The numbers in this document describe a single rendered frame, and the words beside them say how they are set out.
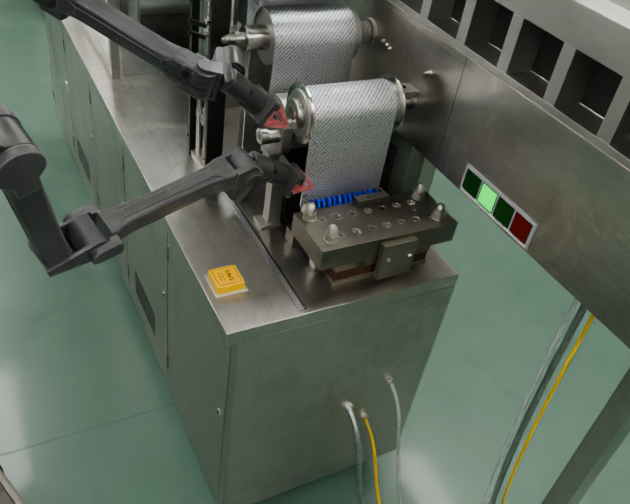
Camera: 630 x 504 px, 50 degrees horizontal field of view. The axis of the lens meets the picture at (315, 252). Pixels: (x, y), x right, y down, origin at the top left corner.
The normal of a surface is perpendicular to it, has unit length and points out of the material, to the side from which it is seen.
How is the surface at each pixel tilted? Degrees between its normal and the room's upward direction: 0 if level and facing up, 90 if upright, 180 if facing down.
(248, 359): 90
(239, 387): 90
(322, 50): 92
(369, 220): 0
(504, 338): 0
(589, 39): 90
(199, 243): 0
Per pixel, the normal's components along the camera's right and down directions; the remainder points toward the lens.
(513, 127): -0.88, 0.19
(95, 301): 0.14, -0.77
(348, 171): 0.45, 0.62
